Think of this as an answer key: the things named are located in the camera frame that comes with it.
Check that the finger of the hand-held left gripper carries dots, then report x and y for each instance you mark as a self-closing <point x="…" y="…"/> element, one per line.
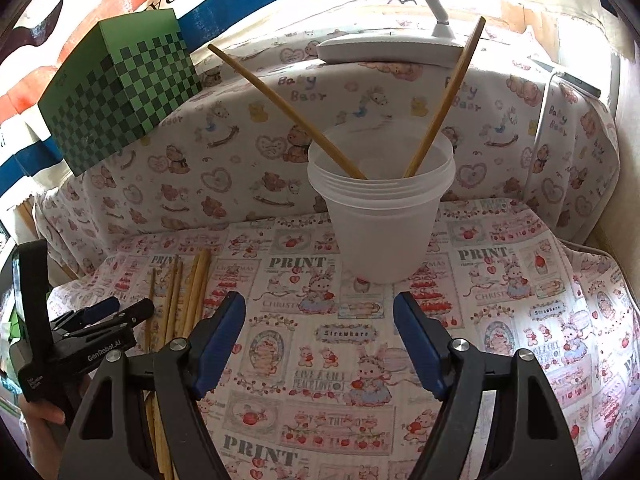
<point x="102" y="306"/>
<point x="135" y="311"/>

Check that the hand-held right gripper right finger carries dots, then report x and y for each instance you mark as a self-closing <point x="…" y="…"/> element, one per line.
<point x="420" y="345"/>

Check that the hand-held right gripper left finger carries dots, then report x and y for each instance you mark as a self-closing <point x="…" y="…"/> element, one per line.
<point x="220" y="345"/>

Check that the bunch of wooden chopsticks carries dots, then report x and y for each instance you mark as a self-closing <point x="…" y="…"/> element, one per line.
<point x="172" y="300"/>

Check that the translucent plastic cup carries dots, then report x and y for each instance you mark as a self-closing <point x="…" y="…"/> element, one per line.
<point x="382" y="230"/>

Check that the wooden chopstick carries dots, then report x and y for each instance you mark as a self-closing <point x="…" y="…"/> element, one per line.
<point x="280" y="105"/>
<point x="452" y="85"/>

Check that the person's left hand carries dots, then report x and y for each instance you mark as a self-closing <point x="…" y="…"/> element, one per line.
<point x="42" y="412"/>

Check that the green object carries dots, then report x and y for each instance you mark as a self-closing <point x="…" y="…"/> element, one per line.
<point x="14" y="327"/>

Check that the wooden panel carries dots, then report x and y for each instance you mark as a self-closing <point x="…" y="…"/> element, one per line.
<point x="26" y="220"/>

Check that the bear print cloth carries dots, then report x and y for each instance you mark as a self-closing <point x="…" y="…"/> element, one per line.
<point x="240" y="160"/>

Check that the green checkered box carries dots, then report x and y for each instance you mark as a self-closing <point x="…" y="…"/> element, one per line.
<point x="125" y="95"/>

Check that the white desk lamp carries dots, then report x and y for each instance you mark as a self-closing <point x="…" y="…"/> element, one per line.
<point x="385" y="50"/>

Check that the white charging device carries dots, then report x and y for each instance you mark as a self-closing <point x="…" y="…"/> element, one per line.
<point x="570" y="79"/>

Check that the striped curtain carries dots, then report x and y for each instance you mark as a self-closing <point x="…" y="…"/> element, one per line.
<point x="225" y="7"/>

